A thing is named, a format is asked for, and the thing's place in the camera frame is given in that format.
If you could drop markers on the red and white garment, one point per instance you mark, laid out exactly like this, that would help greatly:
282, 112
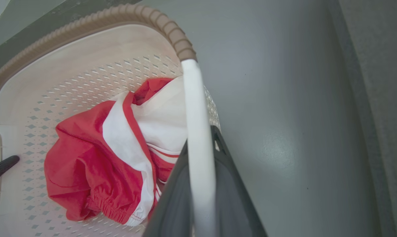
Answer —
79, 158

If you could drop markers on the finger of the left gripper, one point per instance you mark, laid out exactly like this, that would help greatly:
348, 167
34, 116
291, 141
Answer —
2, 166

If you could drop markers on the white perforated laundry basket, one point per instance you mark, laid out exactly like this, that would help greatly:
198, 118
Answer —
86, 49

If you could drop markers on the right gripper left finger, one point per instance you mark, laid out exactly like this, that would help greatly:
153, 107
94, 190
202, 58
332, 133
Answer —
175, 204

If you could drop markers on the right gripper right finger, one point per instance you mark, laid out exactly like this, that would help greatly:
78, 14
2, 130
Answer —
231, 197

